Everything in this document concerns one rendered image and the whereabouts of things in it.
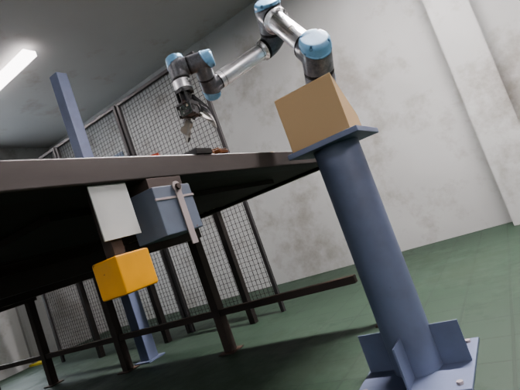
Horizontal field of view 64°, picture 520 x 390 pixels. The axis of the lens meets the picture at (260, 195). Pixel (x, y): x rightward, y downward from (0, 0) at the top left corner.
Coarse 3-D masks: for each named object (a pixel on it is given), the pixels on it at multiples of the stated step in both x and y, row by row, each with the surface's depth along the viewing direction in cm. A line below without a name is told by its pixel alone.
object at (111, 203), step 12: (96, 192) 87; (108, 192) 90; (120, 192) 92; (96, 204) 86; (108, 204) 89; (120, 204) 91; (96, 216) 85; (108, 216) 88; (120, 216) 90; (132, 216) 93; (108, 228) 87; (120, 228) 89; (132, 228) 92; (108, 240) 86
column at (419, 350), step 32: (352, 128) 137; (320, 160) 150; (352, 160) 146; (352, 192) 145; (352, 224) 146; (384, 224) 145; (352, 256) 151; (384, 256) 143; (384, 288) 142; (384, 320) 144; (416, 320) 141; (448, 320) 141; (384, 352) 153; (416, 352) 140; (448, 352) 142; (384, 384) 144; (416, 384) 136; (448, 384) 129
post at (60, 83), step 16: (64, 80) 340; (64, 96) 335; (64, 112) 336; (80, 128) 337; (80, 144) 332; (128, 304) 322; (128, 320) 324; (144, 320) 325; (144, 336) 320; (144, 352) 319
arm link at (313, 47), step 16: (272, 0) 177; (256, 16) 183; (272, 16) 175; (288, 16) 174; (272, 32) 181; (288, 32) 165; (304, 32) 154; (320, 32) 152; (304, 48) 150; (320, 48) 149; (304, 64) 156; (320, 64) 153
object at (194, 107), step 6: (180, 90) 167; (186, 90) 169; (192, 90) 171; (180, 96) 168; (186, 96) 168; (180, 102) 169; (186, 102) 166; (192, 102) 167; (198, 102) 172; (180, 108) 168; (186, 108) 167; (192, 108) 165; (198, 108) 171; (186, 114) 167; (192, 114) 169; (198, 114) 171
